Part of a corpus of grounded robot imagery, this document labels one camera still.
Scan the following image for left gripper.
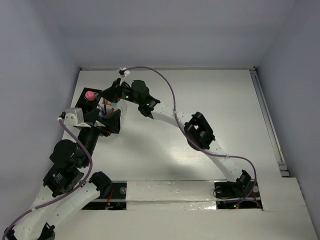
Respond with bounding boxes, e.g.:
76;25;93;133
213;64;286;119
79;107;122;166

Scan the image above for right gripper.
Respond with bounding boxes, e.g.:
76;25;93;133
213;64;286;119
98;77;142;105

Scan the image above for blue gel pen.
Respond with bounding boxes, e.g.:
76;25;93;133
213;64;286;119
97;104;106;117

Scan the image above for dark red ink pen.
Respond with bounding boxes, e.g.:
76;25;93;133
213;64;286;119
103;98;108;116

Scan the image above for red gel pen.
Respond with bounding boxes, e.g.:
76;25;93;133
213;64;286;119
108;108;115;115

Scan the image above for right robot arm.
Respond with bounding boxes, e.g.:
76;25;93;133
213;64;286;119
99;78;252;196

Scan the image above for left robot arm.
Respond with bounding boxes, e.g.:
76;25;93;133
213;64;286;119
2;108;122;240

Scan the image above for white slatted organizer container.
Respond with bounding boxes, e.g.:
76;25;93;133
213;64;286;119
98;97;128;122

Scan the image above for black organizer container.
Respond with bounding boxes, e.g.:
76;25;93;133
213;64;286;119
75;87;101;115

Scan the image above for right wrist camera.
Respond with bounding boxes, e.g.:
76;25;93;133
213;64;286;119
117;67;130;85

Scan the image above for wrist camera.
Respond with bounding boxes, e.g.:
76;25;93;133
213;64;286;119
117;67;130;85
57;107;91;128

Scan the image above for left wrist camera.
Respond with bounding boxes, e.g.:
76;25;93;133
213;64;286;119
57;107;91;128

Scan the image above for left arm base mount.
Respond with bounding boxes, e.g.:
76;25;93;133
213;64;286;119
82;181;127;211

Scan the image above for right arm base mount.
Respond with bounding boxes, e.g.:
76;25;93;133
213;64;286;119
212;170;263;210

